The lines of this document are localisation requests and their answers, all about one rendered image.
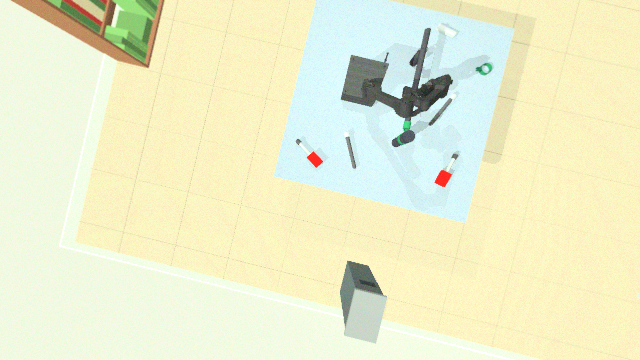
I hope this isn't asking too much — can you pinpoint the white cylinder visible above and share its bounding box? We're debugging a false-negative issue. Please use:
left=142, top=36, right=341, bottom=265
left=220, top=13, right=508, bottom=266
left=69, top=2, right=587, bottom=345
left=435, top=24, right=456, bottom=38

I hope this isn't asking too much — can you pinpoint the green cup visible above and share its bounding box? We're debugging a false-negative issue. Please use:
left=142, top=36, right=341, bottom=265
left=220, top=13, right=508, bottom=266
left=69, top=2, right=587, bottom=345
left=397, top=121, right=411, bottom=145

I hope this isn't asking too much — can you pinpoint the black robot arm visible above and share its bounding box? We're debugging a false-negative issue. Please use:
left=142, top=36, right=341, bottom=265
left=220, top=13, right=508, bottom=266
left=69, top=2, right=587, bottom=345
left=361, top=74, right=453, bottom=118

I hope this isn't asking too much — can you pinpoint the green circular band with small tabs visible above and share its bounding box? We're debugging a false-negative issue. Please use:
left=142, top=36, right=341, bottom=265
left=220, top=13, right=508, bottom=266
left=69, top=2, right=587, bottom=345
left=475, top=63, right=492, bottom=76

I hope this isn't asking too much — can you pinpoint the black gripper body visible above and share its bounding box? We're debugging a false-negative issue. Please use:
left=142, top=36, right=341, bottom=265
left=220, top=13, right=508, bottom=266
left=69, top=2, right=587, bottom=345
left=402, top=84, right=428, bottom=98

